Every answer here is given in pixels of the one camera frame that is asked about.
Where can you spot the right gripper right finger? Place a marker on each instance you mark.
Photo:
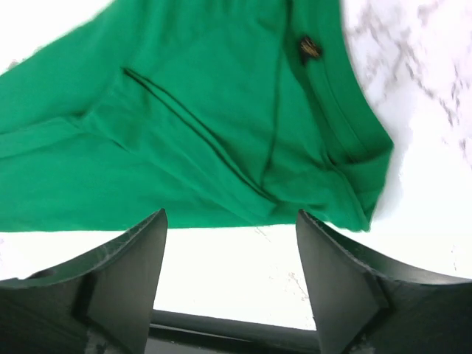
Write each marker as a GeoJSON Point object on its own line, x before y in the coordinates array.
{"type": "Point", "coordinates": [366, 302]}

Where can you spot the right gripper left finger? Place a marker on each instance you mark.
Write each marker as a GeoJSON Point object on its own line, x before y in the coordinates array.
{"type": "Point", "coordinates": [98, 302]}

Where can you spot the green t shirt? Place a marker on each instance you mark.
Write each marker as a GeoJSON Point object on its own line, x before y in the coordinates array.
{"type": "Point", "coordinates": [222, 113]}

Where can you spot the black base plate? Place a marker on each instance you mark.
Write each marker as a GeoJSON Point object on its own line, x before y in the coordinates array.
{"type": "Point", "coordinates": [229, 336]}

